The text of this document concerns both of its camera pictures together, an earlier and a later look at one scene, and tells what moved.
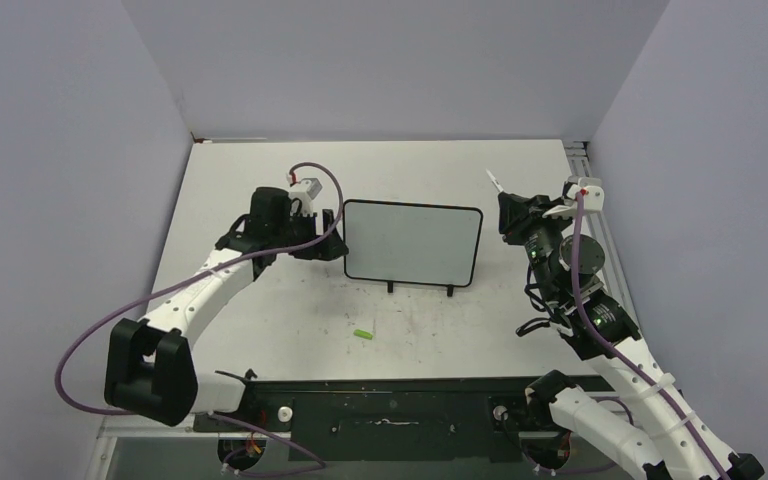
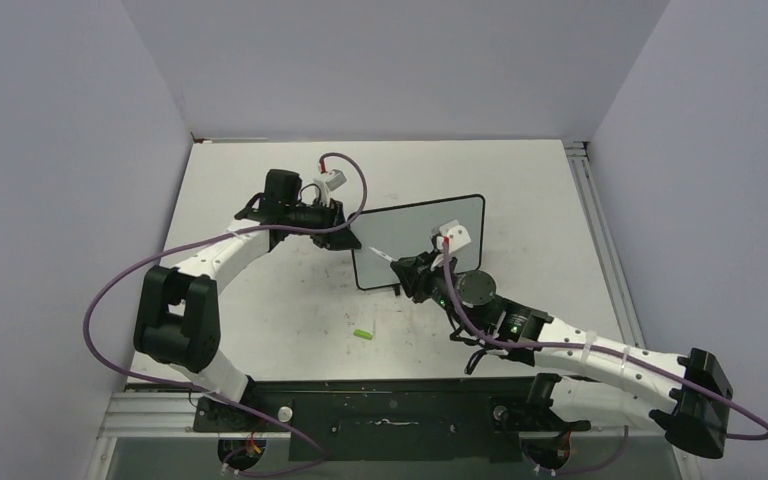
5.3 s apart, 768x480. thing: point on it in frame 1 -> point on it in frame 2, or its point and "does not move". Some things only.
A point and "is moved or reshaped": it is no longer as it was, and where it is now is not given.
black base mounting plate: x=464 y=419 does not move
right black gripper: x=518 y=214 -> x=417 y=273
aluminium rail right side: x=580 y=159 does not move
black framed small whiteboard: x=410 y=243 is moved or reshaped
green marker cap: x=363 y=334 does not move
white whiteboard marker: x=495 y=181 -> x=381 y=253
